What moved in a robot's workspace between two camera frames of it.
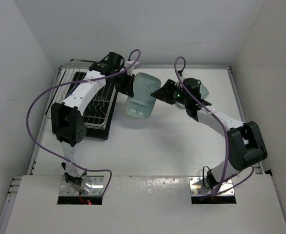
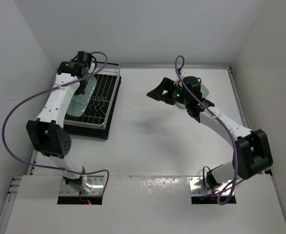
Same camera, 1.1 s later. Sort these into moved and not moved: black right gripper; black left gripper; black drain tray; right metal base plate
Moved: black left gripper
Not moved: black right gripper; right metal base plate; black drain tray
